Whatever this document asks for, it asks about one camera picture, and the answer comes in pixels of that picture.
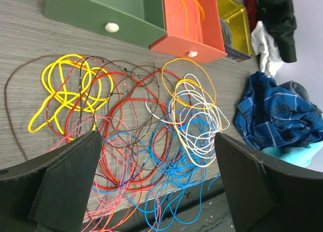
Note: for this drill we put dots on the grey denim cloth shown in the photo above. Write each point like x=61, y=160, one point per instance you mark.
x=298, y=89

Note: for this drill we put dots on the salmon drawer box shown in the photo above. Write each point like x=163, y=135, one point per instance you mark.
x=193, y=31

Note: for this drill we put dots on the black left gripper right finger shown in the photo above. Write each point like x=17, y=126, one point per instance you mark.
x=265, y=193

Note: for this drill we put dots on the cyan cloth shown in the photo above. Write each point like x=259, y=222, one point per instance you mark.
x=299, y=156

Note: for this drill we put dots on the black cloth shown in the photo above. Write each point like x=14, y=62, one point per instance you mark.
x=280, y=22

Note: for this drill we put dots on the dark red cloth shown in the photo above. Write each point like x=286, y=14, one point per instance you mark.
x=251, y=9

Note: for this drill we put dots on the white cloth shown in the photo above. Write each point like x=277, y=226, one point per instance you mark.
x=264, y=45

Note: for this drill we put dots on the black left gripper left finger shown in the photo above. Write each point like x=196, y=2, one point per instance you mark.
x=51, y=191

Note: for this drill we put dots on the blue plaid cloth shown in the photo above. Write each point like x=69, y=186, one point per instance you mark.
x=269, y=115

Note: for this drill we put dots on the green drawer box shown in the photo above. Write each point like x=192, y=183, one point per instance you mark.
x=139, y=22

